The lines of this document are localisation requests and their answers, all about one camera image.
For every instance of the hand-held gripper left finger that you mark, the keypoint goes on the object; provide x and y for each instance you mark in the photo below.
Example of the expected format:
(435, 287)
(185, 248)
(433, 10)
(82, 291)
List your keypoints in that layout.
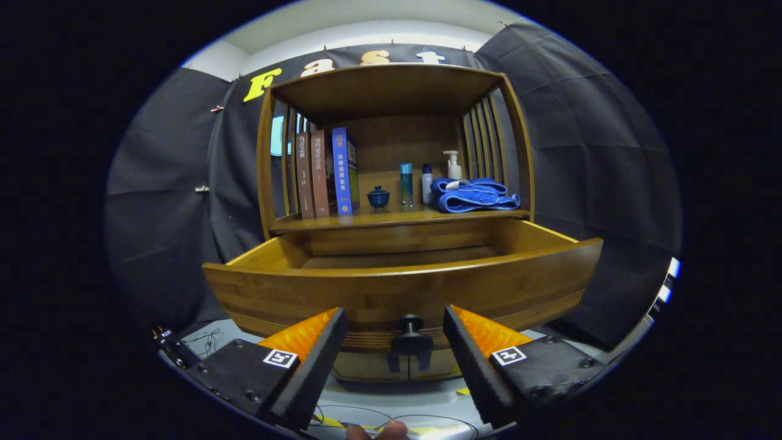
(314, 366)

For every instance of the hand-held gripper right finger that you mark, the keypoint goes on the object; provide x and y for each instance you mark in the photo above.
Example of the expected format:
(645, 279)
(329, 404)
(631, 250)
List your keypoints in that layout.
(473, 366)

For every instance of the wooden cabinet door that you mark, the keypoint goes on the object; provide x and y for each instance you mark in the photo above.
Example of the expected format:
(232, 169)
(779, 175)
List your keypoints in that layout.
(360, 366)
(443, 365)

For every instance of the wooden countertop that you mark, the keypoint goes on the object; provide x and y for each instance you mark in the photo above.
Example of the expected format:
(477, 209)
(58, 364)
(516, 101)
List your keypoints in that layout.
(397, 217)

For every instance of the wooden cabinet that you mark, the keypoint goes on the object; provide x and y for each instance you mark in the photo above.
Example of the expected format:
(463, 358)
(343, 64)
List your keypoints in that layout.
(391, 91)

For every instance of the yellow floor tape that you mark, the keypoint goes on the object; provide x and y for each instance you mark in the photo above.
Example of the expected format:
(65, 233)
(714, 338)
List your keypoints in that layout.
(330, 421)

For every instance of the folded blue towel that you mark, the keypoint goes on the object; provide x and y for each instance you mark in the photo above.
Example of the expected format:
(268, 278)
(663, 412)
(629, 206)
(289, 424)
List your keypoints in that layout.
(473, 198)

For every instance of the dark blue lidded teacup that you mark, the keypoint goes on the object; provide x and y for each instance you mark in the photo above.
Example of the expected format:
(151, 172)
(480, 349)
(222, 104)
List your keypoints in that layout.
(378, 198)

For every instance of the white bottle with blue cap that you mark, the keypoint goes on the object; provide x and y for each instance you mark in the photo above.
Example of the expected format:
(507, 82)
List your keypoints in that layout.
(427, 186)

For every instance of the thin brown book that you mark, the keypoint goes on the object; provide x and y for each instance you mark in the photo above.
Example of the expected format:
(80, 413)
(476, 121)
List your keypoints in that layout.
(304, 177)

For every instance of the thick brown book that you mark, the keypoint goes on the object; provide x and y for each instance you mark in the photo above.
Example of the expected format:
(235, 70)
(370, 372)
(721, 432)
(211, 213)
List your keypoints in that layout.
(321, 174)

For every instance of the teal clear bottle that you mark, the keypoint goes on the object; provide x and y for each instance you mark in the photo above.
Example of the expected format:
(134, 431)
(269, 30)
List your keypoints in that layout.
(406, 183)

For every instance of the blue book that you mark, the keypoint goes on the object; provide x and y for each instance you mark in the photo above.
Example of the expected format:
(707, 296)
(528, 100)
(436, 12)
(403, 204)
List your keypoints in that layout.
(341, 171)

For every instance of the white pump bottle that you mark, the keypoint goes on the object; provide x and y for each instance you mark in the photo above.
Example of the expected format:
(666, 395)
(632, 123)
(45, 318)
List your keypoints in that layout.
(453, 168)

